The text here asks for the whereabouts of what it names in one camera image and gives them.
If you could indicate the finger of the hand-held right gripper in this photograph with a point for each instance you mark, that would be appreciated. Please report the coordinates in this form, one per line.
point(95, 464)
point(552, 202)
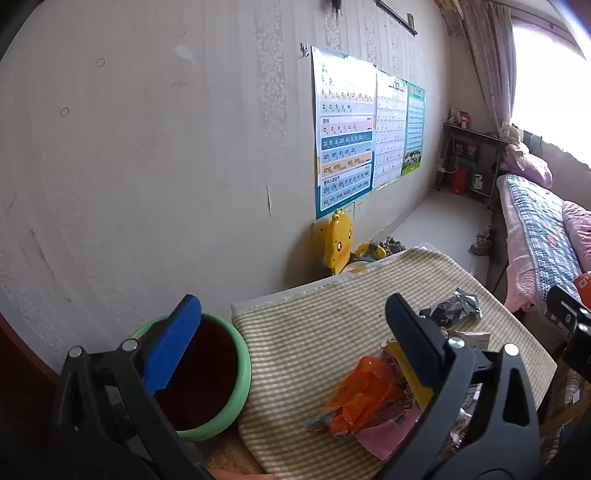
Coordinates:
point(561, 307)

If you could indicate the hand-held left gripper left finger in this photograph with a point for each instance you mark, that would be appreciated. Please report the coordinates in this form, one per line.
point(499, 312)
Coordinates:
point(173, 344)

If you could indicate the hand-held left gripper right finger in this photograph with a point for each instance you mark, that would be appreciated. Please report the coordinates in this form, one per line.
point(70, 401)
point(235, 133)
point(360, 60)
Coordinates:
point(411, 337)

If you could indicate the green trash bin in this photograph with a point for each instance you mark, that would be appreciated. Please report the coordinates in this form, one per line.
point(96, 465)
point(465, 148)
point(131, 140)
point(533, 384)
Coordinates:
point(217, 369)

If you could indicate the orange plastic wrapper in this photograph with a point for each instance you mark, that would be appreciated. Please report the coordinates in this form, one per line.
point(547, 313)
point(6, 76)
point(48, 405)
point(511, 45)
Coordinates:
point(364, 392)

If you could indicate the orange box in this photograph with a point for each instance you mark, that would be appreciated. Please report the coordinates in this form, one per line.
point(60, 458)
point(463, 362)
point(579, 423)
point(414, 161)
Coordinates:
point(584, 284)

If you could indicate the yellow wrapper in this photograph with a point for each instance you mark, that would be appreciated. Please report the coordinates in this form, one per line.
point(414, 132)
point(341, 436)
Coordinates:
point(408, 376)

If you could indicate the dark foil wrapper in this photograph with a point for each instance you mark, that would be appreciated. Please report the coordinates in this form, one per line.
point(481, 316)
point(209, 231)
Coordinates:
point(450, 309)

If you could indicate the small white box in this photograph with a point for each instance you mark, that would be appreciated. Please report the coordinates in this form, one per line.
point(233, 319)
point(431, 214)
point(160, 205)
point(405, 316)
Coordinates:
point(475, 340)

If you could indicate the pink bed sheet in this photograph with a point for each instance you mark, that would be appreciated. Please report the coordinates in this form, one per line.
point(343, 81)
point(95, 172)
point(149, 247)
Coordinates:
point(517, 258)

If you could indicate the pink blanket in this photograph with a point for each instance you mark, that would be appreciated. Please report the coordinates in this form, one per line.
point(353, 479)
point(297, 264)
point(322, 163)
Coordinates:
point(579, 235)

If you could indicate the bed with quilt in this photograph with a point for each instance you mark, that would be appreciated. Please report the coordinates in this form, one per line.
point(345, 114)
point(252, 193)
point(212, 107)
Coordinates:
point(540, 221)

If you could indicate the yellow toy vehicle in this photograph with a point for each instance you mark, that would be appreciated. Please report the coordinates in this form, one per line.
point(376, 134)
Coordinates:
point(371, 251)

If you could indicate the checkered tablecloth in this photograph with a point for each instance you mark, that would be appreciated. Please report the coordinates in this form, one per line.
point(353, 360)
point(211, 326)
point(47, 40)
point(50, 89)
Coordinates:
point(314, 332)

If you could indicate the pair of worn shoes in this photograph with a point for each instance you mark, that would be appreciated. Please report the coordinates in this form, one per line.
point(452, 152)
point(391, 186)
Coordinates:
point(481, 242)

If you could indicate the pink paper sheet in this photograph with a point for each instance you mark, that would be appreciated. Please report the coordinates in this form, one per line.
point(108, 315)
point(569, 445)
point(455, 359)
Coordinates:
point(388, 438)

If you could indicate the yellow duck toy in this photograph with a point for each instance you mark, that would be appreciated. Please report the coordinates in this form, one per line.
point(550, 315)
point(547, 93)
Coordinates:
point(339, 240)

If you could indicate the purple pillow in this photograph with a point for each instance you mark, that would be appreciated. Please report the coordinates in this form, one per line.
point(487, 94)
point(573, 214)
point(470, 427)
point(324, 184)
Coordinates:
point(531, 166)

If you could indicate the red box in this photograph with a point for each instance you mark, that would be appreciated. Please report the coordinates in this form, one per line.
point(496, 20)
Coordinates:
point(459, 182)

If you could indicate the beige plush toy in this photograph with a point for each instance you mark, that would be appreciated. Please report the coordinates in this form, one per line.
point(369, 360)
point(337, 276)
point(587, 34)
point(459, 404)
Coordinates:
point(511, 134)

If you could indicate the dark metal shelf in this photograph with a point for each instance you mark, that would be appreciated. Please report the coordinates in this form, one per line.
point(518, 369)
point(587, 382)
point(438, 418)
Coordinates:
point(480, 143)

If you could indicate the floral curtain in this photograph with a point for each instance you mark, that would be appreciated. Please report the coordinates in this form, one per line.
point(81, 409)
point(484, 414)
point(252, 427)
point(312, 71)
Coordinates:
point(491, 60)

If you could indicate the white chart wall poster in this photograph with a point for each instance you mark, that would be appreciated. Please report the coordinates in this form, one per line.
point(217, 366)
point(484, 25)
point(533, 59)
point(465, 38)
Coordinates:
point(390, 134)

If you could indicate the blue striped wall poster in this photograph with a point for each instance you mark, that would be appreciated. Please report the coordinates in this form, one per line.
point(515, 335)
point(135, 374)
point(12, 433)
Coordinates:
point(344, 138)

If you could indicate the green bordered wall poster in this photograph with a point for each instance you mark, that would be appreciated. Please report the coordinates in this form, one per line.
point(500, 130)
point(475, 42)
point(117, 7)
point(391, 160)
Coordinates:
point(414, 124)

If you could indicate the black wall rail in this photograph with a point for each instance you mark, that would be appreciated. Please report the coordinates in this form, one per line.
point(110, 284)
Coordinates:
point(397, 16)

